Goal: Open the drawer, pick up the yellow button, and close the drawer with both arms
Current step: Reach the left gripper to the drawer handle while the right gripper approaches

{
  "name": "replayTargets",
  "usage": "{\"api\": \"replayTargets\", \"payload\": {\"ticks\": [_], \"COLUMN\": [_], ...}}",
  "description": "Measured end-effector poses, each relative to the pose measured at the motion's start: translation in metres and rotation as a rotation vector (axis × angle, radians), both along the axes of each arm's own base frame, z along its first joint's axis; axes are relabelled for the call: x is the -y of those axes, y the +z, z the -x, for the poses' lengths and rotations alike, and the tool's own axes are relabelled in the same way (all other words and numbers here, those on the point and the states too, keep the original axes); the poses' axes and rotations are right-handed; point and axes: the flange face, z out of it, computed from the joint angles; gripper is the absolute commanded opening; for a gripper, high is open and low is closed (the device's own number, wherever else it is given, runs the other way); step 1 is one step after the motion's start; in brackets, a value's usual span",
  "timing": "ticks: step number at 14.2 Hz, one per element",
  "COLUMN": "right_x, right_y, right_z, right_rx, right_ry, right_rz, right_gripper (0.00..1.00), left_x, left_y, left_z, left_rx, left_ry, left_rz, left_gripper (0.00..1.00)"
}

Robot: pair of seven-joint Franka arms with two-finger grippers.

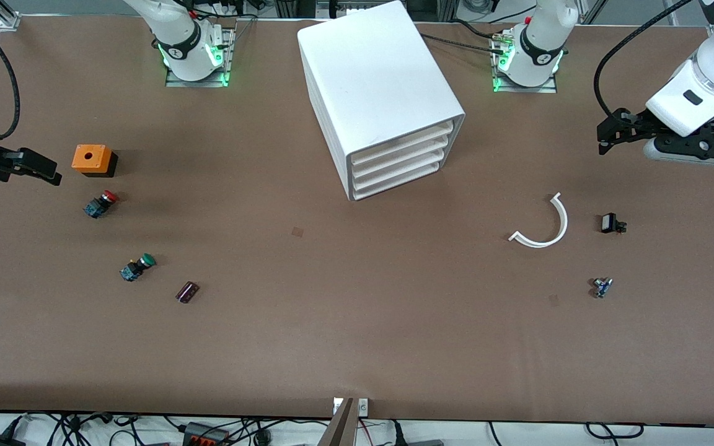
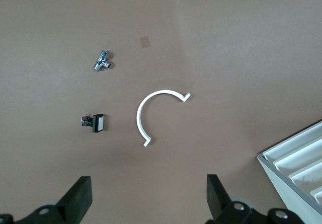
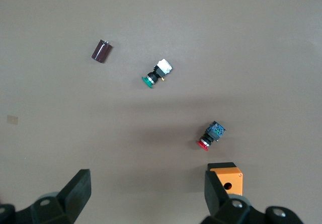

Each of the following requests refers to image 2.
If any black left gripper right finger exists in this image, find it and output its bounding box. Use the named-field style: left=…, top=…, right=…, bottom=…
left=206, top=174, right=306, bottom=224

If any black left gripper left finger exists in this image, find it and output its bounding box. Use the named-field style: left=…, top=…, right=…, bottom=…
left=0, top=175, right=93, bottom=224

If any chrome metal valve fitting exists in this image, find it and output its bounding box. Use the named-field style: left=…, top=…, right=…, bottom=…
left=93, top=49, right=113, bottom=71

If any black rectangular white-faced switch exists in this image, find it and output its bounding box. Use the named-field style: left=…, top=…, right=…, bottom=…
left=79, top=113, right=106, bottom=134

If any white curved plastic clamp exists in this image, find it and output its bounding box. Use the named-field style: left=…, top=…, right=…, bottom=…
left=136, top=89, right=191, bottom=148

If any small brown tape patch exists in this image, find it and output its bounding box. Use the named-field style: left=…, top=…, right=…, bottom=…
left=139, top=35, right=151, bottom=49

